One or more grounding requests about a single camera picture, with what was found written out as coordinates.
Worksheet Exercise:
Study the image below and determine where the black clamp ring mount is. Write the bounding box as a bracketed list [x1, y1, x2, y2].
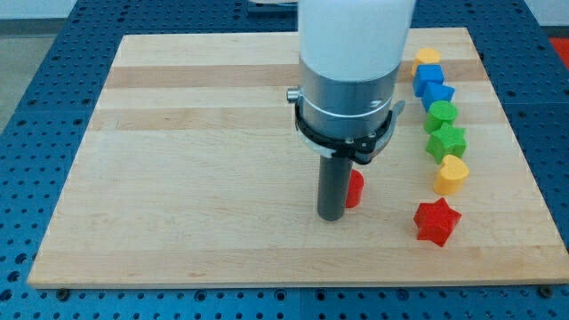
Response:
[294, 100, 405, 165]

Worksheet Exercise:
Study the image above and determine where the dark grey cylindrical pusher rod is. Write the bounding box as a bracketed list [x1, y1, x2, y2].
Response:
[317, 156, 352, 221]

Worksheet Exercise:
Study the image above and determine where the red circle block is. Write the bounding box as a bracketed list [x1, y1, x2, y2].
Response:
[345, 169, 365, 208]

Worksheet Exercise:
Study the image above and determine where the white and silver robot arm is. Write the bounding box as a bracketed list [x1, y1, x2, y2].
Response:
[286, 0, 416, 221]

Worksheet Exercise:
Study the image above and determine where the green star block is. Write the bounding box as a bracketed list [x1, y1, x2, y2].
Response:
[426, 123, 468, 164]

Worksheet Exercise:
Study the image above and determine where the green circle block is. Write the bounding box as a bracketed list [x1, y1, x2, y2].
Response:
[423, 100, 458, 133]

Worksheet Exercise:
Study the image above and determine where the red star block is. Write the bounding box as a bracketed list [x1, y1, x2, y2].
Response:
[413, 197, 462, 247]

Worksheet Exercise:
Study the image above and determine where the yellow heart block near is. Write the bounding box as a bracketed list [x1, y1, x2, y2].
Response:
[433, 155, 470, 196]

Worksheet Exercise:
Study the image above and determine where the yellow heart block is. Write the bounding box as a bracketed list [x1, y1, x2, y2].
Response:
[433, 155, 470, 196]
[410, 48, 441, 76]

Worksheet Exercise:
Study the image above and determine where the blue cube block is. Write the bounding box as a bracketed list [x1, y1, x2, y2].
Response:
[413, 64, 445, 97]

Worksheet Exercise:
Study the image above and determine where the yellow heart block far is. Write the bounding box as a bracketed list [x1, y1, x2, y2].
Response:
[410, 48, 441, 76]

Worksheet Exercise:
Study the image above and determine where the wooden board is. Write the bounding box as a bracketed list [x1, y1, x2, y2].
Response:
[28, 28, 568, 289]

